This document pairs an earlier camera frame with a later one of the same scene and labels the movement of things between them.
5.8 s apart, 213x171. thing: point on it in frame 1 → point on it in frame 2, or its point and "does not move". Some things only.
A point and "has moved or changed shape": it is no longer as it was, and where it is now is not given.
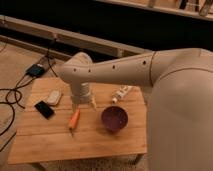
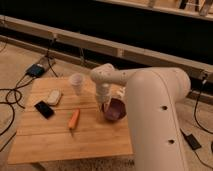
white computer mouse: x=54 y=96 does not move
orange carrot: x=74 y=119 does not move
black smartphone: x=44 y=109 does not move
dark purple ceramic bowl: x=114 y=118 has moved or changed shape
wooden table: x=51 y=129 does not move
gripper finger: x=74 y=107 → x=100 y=107
